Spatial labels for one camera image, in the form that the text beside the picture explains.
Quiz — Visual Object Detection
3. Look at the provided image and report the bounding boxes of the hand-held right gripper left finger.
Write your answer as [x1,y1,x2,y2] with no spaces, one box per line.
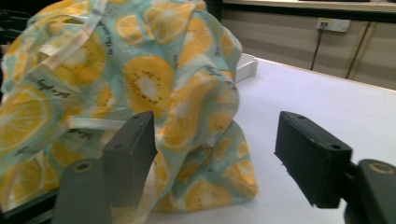
[102,111,158,209]

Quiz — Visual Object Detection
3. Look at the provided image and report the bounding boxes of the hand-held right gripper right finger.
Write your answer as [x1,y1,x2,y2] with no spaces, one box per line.
[274,110,354,209]

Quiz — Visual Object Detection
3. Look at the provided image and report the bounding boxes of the fruit print cloth bag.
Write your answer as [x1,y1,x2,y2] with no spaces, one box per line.
[0,0,260,216]

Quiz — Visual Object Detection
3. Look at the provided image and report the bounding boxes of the white plastic tray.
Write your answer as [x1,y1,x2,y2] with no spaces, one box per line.
[234,53,259,83]

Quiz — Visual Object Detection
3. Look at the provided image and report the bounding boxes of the black wall cable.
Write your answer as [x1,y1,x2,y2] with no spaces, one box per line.
[309,21,327,71]

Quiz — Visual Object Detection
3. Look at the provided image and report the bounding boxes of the white wall outlet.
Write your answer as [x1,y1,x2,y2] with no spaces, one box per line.
[317,17,351,34]

